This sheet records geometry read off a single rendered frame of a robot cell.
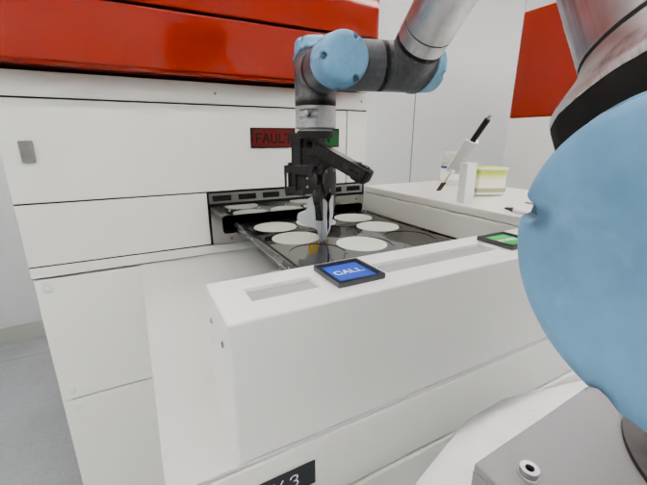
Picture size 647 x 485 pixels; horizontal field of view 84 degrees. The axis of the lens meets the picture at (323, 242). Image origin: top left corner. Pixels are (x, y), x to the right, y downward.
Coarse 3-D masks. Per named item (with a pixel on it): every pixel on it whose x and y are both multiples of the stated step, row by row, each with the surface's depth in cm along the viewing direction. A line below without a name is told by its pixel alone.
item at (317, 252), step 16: (256, 224) 86; (336, 224) 86; (352, 224) 86; (400, 224) 86; (336, 240) 73; (384, 240) 73; (400, 240) 73; (416, 240) 73; (432, 240) 73; (448, 240) 73; (288, 256) 63; (304, 256) 63; (320, 256) 63; (336, 256) 63; (352, 256) 63
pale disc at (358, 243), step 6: (342, 240) 72; (348, 240) 72; (354, 240) 72; (360, 240) 72; (366, 240) 73; (372, 240) 73; (378, 240) 73; (342, 246) 68; (348, 246) 68; (354, 246) 68; (360, 246) 68; (366, 246) 68; (372, 246) 68; (378, 246) 68; (384, 246) 68
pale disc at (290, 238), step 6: (282, 234) 77; (288, 234) 77; (294, 234) 77; (300, 234) 77; (306, 234) 77; (312, 234) 77; (276, 240) 73; (282, 240) 73; (288, 240) 73; (294, 240) 72; (300, 240) 72; (306, 240) 72; (312, 240) 72
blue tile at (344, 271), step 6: (342, 264) 40; (348, 264) 40; (354, 264) 40; (330, 270) 38; (336, 270) 38; (342, 270) 38; (348, 270) 38; (354, 270) 38; (360, 270) 38; (366, 270) 38; (336, 276) 36; (342, 276) 36; (348, 276) 36; (354, 276) 36; (360, 276) 36
